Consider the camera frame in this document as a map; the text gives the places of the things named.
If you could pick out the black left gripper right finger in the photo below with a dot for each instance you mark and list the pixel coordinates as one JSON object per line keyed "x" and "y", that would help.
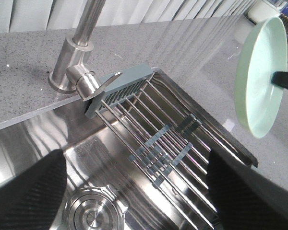
{"x": 244, "y": 199}

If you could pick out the grey sink drying rack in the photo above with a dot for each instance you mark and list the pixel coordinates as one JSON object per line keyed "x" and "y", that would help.
{"x": 167, "y": 143}

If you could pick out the white pleated curtain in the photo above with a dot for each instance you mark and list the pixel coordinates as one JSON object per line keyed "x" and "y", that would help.
{"x": 40, "y": 15}

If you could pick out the round steel sink drain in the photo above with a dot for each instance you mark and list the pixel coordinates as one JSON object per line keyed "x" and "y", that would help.
{"x": 95, "y": 208}

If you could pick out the stainless steel kitchen faucet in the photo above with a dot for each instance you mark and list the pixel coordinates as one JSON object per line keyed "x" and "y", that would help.
{"x": 71, "y": 74}

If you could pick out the stainless steel sink basin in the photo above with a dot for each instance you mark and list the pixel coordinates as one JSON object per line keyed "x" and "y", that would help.
{"x": 95, "y": 158}

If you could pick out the green potted plant white pot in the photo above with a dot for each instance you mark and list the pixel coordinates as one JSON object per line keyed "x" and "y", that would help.
{"x": 265, "y": 9}

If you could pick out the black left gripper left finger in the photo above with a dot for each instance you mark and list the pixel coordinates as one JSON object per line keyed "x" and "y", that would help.
{"x": 31, "y": 200}

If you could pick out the light green round plate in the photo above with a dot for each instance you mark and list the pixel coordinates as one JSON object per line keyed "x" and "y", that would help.
{"x": 257, "y": 100}

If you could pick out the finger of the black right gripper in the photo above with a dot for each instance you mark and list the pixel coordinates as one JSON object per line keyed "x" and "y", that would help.
{"x": 280, "y": 78}

